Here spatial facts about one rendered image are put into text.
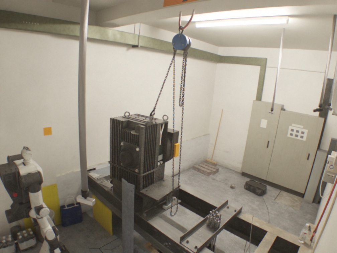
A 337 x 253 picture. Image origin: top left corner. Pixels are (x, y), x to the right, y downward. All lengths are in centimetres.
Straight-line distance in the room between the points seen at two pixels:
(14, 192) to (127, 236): 128
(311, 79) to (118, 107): 358
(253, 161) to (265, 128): 79
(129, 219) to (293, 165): 335
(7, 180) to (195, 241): 165
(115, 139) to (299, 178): 360
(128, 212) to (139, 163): 53
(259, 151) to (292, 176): 83
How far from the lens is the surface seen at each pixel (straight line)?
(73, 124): 302
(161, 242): 242
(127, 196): 225
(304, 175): 466
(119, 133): 232
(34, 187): 176
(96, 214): 333
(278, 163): 469
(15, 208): 207
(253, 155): 483
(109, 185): 290
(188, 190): 289
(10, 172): 185
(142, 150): 214
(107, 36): 299
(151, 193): 230
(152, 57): 369
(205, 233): 225
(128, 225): 247
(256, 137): 471
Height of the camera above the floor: 213
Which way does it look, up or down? 14 degrees down
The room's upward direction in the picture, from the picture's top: 5 degrees clockwise
